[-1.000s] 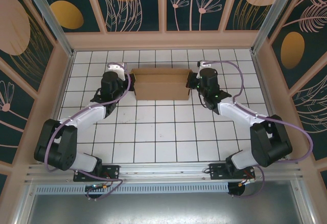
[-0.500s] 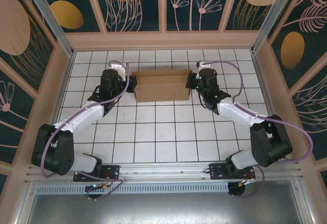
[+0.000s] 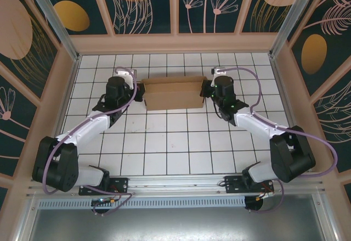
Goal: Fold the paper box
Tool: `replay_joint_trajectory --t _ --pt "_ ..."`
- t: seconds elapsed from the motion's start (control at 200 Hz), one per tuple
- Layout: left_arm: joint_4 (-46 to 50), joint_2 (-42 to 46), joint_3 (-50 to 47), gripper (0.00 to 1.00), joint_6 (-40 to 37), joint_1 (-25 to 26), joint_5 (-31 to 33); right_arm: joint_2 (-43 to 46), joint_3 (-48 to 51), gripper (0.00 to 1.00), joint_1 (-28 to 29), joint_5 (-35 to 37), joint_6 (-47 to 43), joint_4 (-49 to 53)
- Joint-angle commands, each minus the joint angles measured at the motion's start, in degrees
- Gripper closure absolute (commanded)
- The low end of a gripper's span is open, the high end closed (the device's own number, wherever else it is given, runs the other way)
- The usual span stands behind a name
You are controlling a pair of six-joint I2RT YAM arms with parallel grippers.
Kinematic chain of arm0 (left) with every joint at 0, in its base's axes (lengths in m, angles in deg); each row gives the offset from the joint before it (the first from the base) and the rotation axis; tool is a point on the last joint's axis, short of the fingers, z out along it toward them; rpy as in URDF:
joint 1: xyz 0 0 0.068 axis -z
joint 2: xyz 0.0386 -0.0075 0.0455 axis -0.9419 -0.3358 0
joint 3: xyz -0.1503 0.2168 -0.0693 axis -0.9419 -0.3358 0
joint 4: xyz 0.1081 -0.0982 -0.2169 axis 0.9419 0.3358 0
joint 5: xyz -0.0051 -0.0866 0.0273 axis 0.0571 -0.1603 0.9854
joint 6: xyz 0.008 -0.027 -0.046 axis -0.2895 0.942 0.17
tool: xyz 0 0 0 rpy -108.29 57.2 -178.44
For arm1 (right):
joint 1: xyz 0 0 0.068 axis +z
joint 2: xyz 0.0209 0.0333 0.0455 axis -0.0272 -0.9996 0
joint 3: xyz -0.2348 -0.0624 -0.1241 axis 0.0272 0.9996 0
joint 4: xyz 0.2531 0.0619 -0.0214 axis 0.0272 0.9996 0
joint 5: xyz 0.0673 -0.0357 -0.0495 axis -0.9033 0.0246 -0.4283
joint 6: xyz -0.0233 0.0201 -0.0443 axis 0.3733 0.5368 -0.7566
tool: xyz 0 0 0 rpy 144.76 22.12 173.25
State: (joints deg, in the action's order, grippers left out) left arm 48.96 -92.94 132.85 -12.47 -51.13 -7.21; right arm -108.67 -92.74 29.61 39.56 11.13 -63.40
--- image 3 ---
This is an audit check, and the brown cardboard box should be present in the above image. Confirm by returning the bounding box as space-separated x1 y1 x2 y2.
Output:
140 75 208 112

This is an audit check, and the grey metal sheet panel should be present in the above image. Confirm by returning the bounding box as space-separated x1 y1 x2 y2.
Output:
16 194 337 241

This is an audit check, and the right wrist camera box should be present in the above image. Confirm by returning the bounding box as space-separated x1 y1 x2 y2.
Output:
210 67 228 77

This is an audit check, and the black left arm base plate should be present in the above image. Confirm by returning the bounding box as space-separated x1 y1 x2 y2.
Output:
78 177 129 197

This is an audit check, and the aluminium mounting rail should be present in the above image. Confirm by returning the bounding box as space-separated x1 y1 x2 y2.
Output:
26 172 327 198

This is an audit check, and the aluminium corner post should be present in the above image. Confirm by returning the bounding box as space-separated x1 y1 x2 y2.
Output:
21 0 80 62
268 0 323 59

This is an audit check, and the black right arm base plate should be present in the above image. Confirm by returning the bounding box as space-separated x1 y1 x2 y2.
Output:
224 175 275 195

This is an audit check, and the slotted grey cable duct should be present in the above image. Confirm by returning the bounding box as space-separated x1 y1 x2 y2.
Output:
37 195 246 209

